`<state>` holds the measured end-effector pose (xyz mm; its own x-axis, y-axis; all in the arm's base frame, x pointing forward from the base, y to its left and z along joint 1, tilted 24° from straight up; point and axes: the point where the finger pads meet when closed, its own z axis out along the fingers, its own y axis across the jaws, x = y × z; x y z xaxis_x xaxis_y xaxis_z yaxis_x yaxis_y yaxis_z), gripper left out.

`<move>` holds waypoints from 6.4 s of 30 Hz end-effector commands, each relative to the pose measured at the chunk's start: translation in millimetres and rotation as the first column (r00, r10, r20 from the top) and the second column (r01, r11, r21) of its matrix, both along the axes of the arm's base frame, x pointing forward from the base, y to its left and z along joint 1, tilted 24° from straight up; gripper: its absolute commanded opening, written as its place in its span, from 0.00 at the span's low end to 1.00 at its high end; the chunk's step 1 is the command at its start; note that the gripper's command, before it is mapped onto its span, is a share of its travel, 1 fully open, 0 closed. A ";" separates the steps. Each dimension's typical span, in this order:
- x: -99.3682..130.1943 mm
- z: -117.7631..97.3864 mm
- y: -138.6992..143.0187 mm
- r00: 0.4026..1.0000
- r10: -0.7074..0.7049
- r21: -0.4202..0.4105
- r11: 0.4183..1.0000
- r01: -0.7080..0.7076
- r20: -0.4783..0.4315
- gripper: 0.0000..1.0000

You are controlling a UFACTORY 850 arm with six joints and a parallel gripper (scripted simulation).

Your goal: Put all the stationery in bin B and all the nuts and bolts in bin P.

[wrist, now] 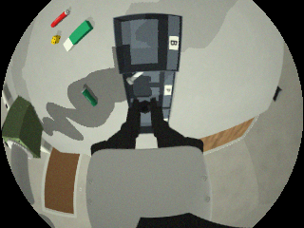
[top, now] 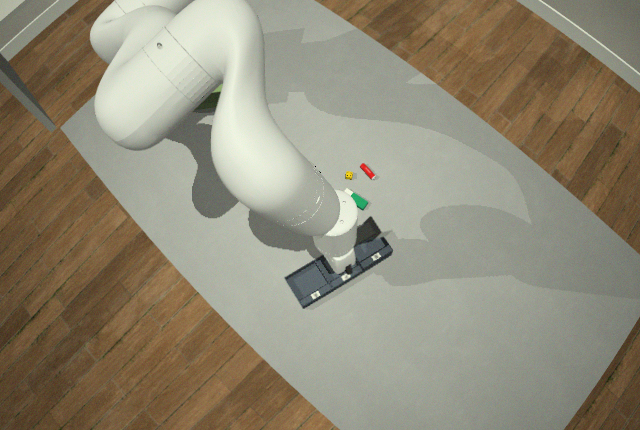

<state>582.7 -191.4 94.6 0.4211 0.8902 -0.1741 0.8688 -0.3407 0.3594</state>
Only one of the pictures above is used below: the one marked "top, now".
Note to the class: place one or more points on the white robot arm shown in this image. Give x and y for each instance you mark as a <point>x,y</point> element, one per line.
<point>139,103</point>

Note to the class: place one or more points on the green and white eraser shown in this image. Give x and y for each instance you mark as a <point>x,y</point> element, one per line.
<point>360,202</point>

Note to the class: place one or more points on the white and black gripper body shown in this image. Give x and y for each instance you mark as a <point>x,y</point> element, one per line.
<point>338,264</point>

